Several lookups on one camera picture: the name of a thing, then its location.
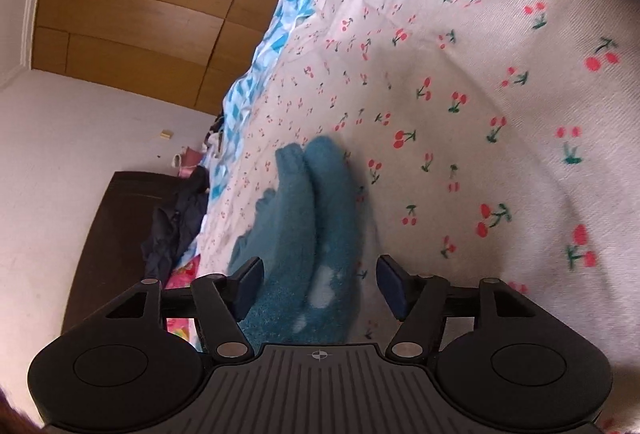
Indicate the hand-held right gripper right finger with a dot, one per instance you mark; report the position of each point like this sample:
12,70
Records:
395,286

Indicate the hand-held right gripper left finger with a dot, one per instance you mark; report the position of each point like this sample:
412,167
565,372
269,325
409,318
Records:
247,286

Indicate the blue sweater with white flowers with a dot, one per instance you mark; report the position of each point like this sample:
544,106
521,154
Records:
290,224

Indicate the pink printed pillow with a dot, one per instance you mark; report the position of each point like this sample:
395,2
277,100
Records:
185,276

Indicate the dark navy jacket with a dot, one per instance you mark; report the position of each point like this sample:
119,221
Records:
170,224

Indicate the pink white item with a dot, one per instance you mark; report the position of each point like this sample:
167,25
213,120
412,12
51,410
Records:
190,158

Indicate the black white cloth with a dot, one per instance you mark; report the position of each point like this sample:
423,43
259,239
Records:
214,138

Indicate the cherry print bed sheet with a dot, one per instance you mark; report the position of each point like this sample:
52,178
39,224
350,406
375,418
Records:
450,63

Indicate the wooden wardrobe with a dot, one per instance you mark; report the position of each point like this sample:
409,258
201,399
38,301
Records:
140,13

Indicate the small beige wall plate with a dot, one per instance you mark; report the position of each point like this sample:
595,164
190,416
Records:
166,133

